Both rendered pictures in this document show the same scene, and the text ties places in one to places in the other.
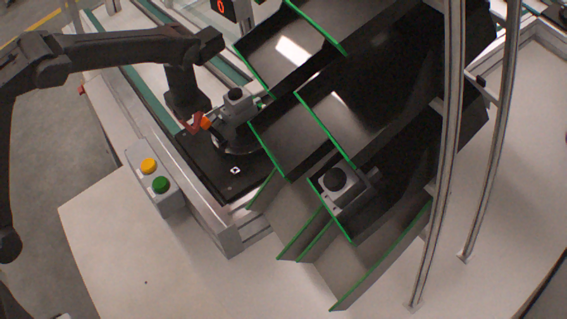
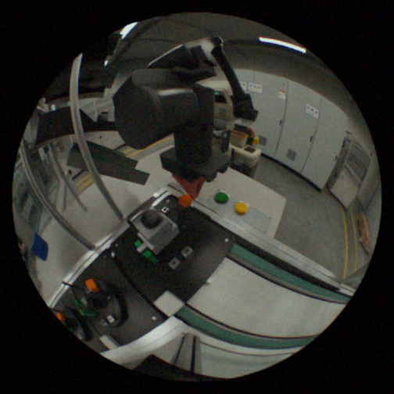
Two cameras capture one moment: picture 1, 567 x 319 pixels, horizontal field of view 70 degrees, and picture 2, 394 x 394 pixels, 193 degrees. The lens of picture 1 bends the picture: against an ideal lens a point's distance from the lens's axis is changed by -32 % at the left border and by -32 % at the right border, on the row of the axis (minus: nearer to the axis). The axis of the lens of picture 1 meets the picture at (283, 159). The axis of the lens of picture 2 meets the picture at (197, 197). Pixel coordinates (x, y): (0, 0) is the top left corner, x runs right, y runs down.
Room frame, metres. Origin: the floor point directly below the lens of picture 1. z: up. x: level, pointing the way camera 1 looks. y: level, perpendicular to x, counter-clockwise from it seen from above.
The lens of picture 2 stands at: (0.99, 0.10, 1.24)
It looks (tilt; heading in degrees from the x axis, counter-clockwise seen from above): 47 degrees down; 156
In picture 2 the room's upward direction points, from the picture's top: straight up
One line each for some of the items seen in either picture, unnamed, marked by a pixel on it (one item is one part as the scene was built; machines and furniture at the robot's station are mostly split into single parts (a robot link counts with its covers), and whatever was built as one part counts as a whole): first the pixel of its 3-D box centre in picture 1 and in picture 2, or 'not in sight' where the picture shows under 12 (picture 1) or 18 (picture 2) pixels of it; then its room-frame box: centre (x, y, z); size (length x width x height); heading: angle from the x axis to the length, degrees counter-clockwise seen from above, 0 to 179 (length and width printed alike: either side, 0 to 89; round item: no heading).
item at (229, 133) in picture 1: (243, 132); (166, 245); (0.87, 0.07, 0.98); 0.14 x 0.14 x 0.02
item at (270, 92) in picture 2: not in sight; (266, 113); (-0.96, 2.78, 1.12); 0.94 x 0.54 x 2.25; 25
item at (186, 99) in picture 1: (183, 90); (193, 143); (0.82, 0.16, 1.17); 0.10 x 0.07 x 0.07; 28
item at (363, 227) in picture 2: not in sight; (363, 229); (3.84, 5.17, 0.20); 1.20 x 0.80 x 0.41; 115
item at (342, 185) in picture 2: not in sight; (341, 157); (1.15, 5.48, 1.13); 2.66 x 1.46 x 2.25; 115
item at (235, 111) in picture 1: (241, 102); (151, 231); (0.88, 0.06, 1.06); 0.08 x 0.04 x 0.07; 118
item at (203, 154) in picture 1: (245, 138); (167, 247); (0.87, 0.07, 0.96); 0.24 x 0.24 x 0.02; 28
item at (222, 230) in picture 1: (145, 125); (277, 260); (1.04, 0.34, 0.91); 0.89 x 0.06 x 0.11; 28
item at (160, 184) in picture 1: (161, 185); (221, 198); (0.78, 0.27, 0.96); 0.04 x 0.04 x 0.02
